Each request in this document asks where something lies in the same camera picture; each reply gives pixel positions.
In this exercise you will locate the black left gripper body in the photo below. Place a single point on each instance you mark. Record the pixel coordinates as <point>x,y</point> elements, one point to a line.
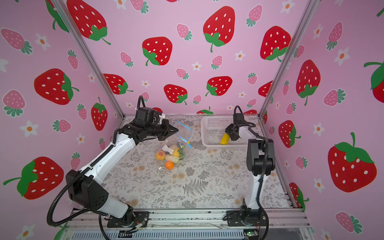
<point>160,131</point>

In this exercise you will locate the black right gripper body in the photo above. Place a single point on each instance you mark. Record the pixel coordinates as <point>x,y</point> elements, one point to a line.
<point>230,129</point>

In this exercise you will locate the yellow mango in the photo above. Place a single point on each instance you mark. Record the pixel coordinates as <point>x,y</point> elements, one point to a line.
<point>225,139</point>

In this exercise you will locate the white plastic mesh basket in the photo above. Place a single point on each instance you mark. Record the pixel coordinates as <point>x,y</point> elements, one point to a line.
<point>213,129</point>

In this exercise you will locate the yellow red peach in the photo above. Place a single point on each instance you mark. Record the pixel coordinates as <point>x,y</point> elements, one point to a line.
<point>160,155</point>

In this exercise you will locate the clear zip bag blue zipper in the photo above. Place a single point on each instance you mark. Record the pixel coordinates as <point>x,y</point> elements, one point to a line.
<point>180,140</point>

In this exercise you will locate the white radish with leaves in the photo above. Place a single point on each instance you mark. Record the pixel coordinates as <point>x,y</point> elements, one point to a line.
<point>175,160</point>

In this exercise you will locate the orange tangerine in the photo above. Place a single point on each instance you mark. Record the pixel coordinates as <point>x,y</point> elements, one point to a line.
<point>169,165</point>

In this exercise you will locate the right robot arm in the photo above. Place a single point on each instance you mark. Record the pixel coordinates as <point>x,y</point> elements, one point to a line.
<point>260,160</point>

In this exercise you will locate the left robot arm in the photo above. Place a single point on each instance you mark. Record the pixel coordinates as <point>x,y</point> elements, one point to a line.
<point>86,184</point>

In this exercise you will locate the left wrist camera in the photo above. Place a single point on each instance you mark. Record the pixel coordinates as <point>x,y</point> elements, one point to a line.
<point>149,116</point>

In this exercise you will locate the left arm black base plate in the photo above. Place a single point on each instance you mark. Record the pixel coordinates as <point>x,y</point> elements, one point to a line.
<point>130,220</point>

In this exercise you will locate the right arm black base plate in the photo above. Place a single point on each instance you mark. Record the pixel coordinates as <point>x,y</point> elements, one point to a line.
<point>252,218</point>

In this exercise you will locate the aluminium front rail frame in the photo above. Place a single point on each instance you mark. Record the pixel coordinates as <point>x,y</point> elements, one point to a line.
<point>192,224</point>

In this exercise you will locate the aluminium left corner post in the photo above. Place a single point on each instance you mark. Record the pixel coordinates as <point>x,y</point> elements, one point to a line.
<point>79,39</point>

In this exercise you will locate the aluminium corner post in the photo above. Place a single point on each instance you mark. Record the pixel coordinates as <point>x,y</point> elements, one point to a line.
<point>79,39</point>
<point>300,30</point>

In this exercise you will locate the aluminium right corner post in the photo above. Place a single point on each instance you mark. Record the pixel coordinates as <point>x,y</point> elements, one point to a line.
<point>300,30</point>

